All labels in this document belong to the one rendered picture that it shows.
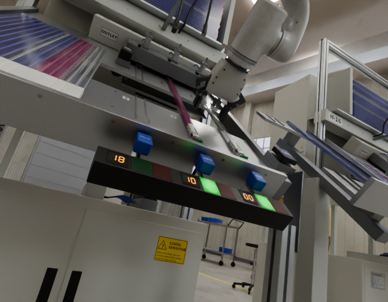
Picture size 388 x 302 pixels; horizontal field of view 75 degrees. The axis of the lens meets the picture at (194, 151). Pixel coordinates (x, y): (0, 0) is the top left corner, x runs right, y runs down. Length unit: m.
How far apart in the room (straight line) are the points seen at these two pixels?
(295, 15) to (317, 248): 0.62
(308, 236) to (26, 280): 0.71
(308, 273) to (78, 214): 0.62
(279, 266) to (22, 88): 0.52
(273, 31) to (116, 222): 0.61
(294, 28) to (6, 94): 0.63
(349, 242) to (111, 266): 7.90
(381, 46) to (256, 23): 6.81
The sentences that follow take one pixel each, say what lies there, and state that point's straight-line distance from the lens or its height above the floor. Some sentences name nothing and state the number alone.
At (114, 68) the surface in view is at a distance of 0.77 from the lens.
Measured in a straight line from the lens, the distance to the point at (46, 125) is 0.43.
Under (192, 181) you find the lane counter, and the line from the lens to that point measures 0.38.
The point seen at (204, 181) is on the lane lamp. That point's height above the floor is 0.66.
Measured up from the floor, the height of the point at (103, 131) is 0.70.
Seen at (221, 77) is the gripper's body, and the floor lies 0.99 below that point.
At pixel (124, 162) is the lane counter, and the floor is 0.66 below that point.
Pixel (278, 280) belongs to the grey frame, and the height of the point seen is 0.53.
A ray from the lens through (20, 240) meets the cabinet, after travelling 0.71.
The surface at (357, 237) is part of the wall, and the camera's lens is 8.35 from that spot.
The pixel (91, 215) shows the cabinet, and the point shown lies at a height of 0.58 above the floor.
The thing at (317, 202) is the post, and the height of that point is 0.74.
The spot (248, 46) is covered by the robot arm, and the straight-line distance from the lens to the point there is 0.69.
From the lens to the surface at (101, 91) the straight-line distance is 0.54.
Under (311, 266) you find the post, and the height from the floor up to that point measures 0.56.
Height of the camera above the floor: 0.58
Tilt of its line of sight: 18 degrees up
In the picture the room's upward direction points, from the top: 12 degrees clockwise
